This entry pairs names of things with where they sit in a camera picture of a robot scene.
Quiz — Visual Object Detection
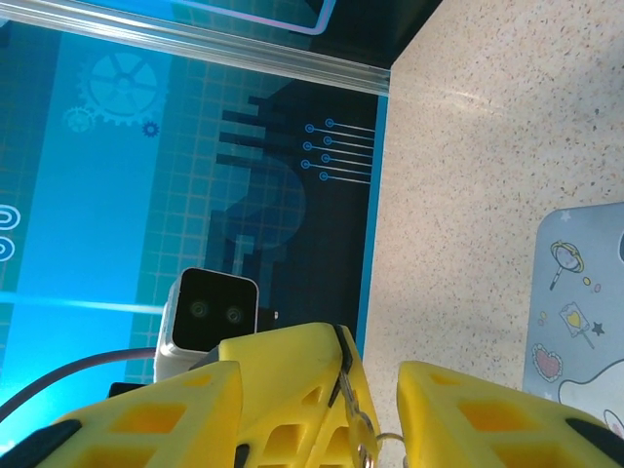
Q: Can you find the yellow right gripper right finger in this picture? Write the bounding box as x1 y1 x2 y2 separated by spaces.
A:
397 360 624 468

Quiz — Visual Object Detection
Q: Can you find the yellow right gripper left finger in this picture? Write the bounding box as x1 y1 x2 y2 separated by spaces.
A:
0 360 244 468

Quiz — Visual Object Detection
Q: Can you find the small metal key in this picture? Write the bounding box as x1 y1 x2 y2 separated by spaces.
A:
338 368 379 468

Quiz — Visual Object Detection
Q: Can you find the metal key ring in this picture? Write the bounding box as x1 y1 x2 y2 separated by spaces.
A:
373 431 409 462

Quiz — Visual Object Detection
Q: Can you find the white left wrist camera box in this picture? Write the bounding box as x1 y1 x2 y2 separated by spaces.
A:
153 266 260 382

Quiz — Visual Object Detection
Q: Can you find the aluminium frame post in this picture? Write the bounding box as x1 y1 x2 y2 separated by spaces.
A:
0 0 392 97

